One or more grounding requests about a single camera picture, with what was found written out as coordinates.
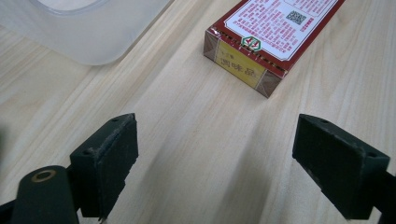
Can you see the red seasoning box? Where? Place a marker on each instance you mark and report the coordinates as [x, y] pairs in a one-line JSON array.
[[264, 31]]

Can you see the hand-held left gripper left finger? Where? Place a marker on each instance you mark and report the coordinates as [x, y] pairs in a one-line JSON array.
[[106, 165]]

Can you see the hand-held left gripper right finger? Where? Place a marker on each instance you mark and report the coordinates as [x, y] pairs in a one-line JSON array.
[[336, 165]]

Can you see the white translucent plastic container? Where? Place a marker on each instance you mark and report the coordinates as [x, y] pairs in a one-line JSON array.
[[93, 40]]

